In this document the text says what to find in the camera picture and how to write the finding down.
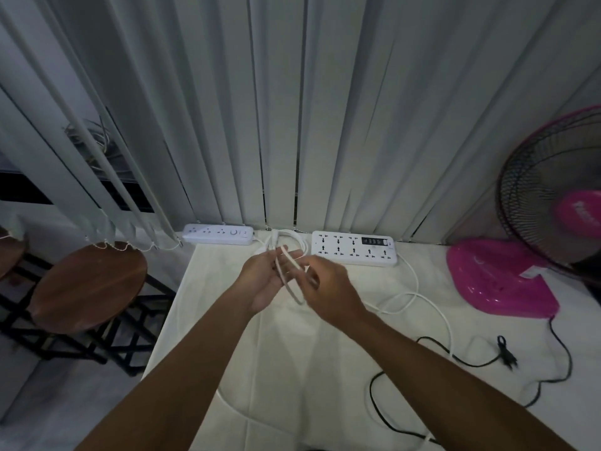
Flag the large power strip's white cable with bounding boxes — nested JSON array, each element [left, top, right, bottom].
[[371, 256, 456, 367]]

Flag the round wooden stool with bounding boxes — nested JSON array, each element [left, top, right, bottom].
[[27, 241, 178, 377]]

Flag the large white power strip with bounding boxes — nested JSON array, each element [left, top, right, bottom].
[[311, 230, 399, 267]]

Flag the pink table fan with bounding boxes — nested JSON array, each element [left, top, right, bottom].
[[446, 105, 601, 320]]

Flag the person's right hand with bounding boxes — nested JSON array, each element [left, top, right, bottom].
[[292, 255, 370, 330]]

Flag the white tablecloth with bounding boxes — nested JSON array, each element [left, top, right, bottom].
[[140, 239, 601, 451]]

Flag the person's left forearm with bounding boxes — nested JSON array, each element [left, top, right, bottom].
[[75, 299, 265, 451]]

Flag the person's left hand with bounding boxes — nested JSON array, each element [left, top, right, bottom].
[[236, 245, 303, 318]]

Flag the black fan cable with plug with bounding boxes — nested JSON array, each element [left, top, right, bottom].
[[368, 317, 573, 447]]

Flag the small white power strip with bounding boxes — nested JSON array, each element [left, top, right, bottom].
[[182, 223, 254, 245]]

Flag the person's right forearm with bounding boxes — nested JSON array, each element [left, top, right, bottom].
[[347, 309, 579, 451]]

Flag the bundle of cables behind blinds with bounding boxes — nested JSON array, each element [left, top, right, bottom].
[[62, 116, 124, 175]]

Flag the white vertical blinds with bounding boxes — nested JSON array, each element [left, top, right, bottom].
[[0, 0, 601, 252]]

